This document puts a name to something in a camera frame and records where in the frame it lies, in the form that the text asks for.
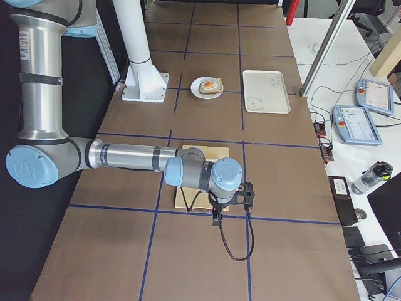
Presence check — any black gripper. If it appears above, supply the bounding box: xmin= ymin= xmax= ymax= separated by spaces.
xmin=232 ymin=182 xmax=255 ymax=208

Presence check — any white round plate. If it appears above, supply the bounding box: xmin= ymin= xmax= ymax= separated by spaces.
xmin=190 ymin=77 xmax=224 ymax=100

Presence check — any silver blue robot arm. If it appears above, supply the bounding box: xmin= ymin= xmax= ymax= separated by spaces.
xmin=6 ymin=1 xmax=254 ymax=213

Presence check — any bread slice under egg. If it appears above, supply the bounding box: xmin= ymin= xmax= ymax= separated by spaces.
xmin=199 ymin=78 xmax=222 ymax=94

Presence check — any wooden cutting board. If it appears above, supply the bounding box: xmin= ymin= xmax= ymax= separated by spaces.
xmin=174 ymin=145 xmax=229 ymax=213

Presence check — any black rectangular box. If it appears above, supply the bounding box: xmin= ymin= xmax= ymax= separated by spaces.
xmin=328 ymin=176 xmax=358 ymax=226

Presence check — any orange black connector module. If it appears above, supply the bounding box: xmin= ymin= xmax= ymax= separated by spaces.
xmin=313 ymin=122 xmax=326 ymax=138

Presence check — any cream bear tray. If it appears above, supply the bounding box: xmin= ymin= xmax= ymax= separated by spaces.
xmin=242 ymin=70 xmax=291 ymax=114

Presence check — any fried egg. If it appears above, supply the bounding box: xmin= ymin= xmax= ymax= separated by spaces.
xmin=201 ymin=80 xmax=218 ymax=90

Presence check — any near teach pendant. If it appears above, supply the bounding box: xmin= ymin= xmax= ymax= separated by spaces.
xmin=332 ymin=105 xmax=382 ymax=145

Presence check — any teach pendant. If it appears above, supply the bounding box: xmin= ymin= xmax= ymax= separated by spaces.
xmin=355 ymin=78 xmax=394 ymax=115
xmin=332 ymin=105 xmax=382 ymax=145

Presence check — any clear water bottle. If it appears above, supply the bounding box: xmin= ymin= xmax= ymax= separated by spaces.
xmin=350 ymin=161 xmax=393 ymax=195

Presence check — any far teach pendant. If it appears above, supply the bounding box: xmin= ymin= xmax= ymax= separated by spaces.
xmin=355 ymin=78 xmax=394 ymax=115

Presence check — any red cylinder object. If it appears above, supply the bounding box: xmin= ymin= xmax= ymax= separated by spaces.
xmin=286 ymin=0 xmax=300 ymax=26

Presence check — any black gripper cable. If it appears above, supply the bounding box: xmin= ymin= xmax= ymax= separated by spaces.
xmin=208 ymin=191 xmax=255 ymax=261

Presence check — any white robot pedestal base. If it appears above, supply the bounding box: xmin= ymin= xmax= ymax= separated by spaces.
xmin=113 ymin=0 xmax=169 ymax=103

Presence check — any aluminium frame post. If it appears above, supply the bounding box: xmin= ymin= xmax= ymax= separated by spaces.
xmin=300 ymin=0 xmax=356 ymax=97

